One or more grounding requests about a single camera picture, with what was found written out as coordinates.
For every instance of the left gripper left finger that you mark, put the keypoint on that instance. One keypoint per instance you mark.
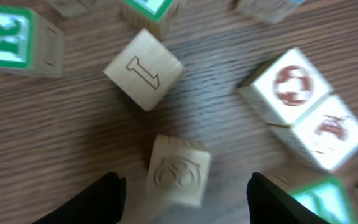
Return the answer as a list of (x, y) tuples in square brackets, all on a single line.
[(102, 202)]

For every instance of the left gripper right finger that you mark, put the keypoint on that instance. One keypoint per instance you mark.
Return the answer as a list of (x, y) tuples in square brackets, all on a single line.
[(269, 204)]

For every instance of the white engraved block blue side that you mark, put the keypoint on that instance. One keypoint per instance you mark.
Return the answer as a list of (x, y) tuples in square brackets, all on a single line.
[(178, 171)]

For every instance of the green letter L block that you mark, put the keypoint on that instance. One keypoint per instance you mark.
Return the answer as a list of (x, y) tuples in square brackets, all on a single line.
[(322, 194)]

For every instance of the white block red picture lower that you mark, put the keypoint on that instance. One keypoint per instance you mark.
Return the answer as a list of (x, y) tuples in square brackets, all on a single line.
[(326, 138)]

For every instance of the white block red picture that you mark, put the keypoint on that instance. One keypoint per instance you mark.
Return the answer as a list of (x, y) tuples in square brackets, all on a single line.
[(326, 138), (285, 88)]

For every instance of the white block red picture upper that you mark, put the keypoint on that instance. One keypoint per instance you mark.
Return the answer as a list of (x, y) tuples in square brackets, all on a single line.
[(285, 88)]

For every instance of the green letter R block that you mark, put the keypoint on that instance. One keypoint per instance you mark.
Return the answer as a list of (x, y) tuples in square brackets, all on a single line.
[(30, 44)]

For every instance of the blue letter P block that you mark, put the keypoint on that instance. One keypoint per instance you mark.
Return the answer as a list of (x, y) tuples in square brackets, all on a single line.
[(270, 11)]

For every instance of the green block number four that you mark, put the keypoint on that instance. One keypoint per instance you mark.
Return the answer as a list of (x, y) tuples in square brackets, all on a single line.
[(156, 16)]

